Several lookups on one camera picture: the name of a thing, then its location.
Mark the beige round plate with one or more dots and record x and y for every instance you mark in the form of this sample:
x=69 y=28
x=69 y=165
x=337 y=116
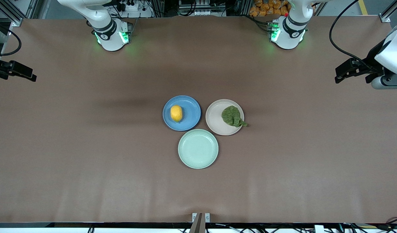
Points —
x=215 y=118

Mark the metal table edge bracket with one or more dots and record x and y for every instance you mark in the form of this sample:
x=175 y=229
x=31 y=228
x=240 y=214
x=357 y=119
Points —
x=201 y=221

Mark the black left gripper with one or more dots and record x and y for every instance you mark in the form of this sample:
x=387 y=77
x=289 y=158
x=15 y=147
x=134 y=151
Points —
x=370 y=61

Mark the orange snack bag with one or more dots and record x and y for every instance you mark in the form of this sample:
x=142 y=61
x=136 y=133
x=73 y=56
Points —
x=266 y=8

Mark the pale green round plate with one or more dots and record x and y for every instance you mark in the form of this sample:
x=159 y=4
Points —
x=198 y=149

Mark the aluminium frame profile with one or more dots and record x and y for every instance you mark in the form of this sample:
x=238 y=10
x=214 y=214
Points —
x=7 y=11
x=391 y=11

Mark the white power strip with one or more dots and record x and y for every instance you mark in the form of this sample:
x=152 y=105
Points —
x=133 y=8

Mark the blue round plate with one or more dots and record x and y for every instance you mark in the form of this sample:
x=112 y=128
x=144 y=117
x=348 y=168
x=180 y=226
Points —
x=192 y=111

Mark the yellow lemon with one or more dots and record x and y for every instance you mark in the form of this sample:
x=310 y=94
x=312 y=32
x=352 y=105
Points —
x=176 y=113

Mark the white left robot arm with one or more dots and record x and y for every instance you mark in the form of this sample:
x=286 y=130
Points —
x=292 y=32

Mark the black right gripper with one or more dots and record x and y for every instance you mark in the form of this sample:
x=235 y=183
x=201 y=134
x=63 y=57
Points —
x=0 y=69

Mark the green lettuce leaf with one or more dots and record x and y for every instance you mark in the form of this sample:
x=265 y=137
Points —
x=231 y=115

